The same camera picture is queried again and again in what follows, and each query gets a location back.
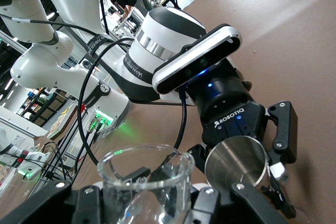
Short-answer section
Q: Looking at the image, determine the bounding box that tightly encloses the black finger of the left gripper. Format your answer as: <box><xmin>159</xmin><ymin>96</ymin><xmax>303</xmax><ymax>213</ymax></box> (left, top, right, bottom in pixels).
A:
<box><xmin>267</xmin><ymin>100</ymin><xmax>299</xmax><ymax>219</ymax></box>
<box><xmin>187</xmin><ymin>144</ymin><xmax>214</xmax><ymax>175</ymax></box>

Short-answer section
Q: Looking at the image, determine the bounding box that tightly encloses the clear glass measuring cup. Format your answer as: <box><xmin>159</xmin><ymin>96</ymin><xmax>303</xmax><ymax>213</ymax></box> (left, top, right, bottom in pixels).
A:
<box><xmin>96</xmin><ymin>144</ymin><xmax>196</xmax><ymax>224</ymax></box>

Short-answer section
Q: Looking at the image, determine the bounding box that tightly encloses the stainless steel jigger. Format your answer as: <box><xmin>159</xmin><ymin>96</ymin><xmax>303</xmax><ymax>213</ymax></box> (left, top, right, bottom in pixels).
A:
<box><xmin>204</xmin><ymin>135</ymin><xmax>271</xmax><ymax>191</ymax></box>

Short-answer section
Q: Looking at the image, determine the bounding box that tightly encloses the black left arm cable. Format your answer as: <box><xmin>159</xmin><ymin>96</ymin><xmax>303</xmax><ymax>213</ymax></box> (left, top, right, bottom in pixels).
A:
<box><xmin>77</xmin><ymin>37</ymin><xmax>189</xmax><ymax>167</ymax></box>

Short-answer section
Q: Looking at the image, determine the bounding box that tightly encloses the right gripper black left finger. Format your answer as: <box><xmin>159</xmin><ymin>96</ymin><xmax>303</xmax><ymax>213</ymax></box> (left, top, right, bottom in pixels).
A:
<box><xmin>0</xmin><ymin>167</ymin><xmax>152</xmax><ymax>224</ymax></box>

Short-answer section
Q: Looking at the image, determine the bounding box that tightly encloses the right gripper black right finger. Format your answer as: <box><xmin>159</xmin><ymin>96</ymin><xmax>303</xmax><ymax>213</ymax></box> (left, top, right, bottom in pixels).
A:
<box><xmin>156</xmin><ymin>167</ymin><xmax>289</xmax><ymax>224</ymax></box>

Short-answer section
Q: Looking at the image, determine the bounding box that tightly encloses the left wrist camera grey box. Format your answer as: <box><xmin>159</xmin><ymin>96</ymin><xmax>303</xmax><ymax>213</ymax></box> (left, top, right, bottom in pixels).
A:
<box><xmin>152</xmin><ymin>24</ymin><xmax>242</xmax><ymax>95</ymax></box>

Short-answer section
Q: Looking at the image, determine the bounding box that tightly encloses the black shelf unit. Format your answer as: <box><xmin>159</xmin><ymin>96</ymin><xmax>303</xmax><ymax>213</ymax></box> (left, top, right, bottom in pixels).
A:
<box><xmin>17</xmin><ymin>89</ymin><xmax>69</xmax><ymax>127</ymax></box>

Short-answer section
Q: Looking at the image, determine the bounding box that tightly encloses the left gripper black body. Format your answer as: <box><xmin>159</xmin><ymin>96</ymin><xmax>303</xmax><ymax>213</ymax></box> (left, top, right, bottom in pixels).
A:
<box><xmin>195</xmin><ymin>60</ymin><xmax>268</xmax><ymax>148</ymax></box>

